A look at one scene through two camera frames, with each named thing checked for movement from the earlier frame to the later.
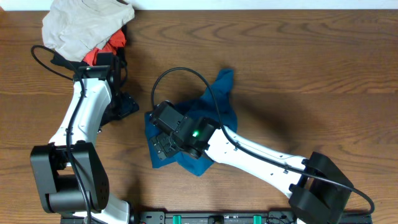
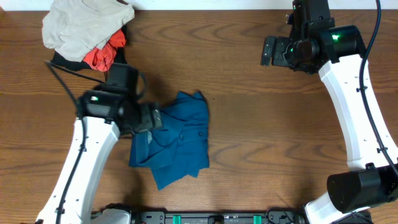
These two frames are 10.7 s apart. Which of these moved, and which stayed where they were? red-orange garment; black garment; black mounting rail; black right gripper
Moved: black right gripper
Stayed: black mounting rail; black garment; red-orange garment
